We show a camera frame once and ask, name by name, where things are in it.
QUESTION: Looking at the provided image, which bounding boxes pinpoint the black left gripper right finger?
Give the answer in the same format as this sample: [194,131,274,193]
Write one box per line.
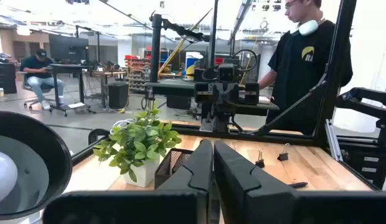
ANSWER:
[214,140,296,224]

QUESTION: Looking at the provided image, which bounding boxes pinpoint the black standing desk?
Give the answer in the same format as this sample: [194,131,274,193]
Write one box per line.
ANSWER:
[49,63,97,118]

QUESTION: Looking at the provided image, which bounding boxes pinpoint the standing person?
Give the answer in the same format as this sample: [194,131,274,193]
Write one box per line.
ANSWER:
[257,0,354,136]

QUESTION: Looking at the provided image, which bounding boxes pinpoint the black pole with boom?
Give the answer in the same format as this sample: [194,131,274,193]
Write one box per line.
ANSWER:
[148,12,212,83]

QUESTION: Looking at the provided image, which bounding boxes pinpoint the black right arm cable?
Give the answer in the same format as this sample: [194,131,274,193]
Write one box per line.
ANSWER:
[230,49,258,85]

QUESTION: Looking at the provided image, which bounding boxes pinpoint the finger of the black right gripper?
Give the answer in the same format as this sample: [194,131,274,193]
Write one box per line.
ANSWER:
[225,83,240,104]
[212,83,227,104]

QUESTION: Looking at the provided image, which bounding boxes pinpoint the green plant in white pot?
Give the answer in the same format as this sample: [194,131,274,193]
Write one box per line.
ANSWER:
[92,104,183,189]

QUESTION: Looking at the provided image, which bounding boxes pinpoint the black mesh desk organizer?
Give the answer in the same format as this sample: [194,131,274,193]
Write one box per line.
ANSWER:
[154,147,194,190]

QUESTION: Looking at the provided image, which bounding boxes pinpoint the red parts shelf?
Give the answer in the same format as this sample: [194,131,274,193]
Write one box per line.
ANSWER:
[124,54,152,94]

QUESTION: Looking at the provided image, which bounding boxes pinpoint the office chair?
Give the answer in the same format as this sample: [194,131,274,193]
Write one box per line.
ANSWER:
[22,73,55,111]

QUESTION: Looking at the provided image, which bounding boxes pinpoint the black computer monitor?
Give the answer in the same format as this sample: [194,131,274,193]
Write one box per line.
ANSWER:
[49,33,90,65]

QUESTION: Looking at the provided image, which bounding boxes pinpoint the white round camera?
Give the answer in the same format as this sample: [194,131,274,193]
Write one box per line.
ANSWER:
[0,111,73,221]

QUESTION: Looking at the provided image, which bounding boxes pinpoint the black pen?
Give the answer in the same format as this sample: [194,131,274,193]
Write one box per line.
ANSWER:
[287,181,309,190]

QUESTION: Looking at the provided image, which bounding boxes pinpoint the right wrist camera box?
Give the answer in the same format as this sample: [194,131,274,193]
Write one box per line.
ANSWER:
[217,63,237,84]

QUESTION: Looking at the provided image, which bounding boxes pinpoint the black cabinet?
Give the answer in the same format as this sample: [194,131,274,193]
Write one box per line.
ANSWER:
[0,61,18,95]

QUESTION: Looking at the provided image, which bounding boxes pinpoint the white headphones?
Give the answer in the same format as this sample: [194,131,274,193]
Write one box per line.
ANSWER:
[289,17,325,37]

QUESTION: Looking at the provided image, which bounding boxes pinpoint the black binder clip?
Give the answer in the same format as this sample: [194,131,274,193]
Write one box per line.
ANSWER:
[254,148,266,169]
[276,142,291,162]

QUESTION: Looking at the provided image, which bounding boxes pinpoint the seated person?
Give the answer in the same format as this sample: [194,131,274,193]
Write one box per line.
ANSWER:
[19,49,66,110]

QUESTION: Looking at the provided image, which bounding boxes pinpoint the black speaker box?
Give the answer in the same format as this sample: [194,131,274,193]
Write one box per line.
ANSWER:
[108,81,129,110]

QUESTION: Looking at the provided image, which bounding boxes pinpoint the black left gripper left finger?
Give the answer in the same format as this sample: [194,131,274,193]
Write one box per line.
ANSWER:
[155,139,214,224]

